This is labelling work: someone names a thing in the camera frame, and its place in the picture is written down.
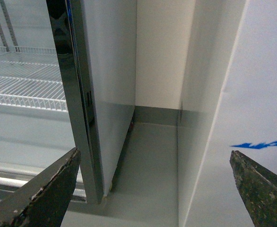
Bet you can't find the white blue chest freezer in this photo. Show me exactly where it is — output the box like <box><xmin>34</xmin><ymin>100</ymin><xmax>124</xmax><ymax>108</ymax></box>
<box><xmin>177</xmin><ymin>0</ymin><xmax>277</xmax><ymax>227</ymax></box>

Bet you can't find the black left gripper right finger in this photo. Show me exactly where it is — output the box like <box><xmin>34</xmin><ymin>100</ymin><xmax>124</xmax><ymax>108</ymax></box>
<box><xmin>230</xmin><ymin>150</ymin><xmax>277</xmax><ymax>227</ymax></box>

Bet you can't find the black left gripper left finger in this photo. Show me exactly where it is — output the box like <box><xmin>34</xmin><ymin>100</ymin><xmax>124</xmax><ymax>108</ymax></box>
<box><xmin>0</xmin><ymin>148</ymin><xmax>81</xmax><ymax>227</ymax></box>

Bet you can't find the white wire fridge shelf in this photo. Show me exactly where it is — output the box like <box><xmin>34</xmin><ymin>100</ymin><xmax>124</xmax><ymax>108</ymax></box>
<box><xmin>0</xmin><ymin>46</ymin><xmax>68</xmax><ymax>112</ymax></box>

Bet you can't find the glass-door display fridge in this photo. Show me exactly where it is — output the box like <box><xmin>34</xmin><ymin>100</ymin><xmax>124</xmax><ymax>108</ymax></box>
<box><xmin>0</xmin><ymin>0</ymin><xmax>137</xmax><ymax>204</ymax></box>

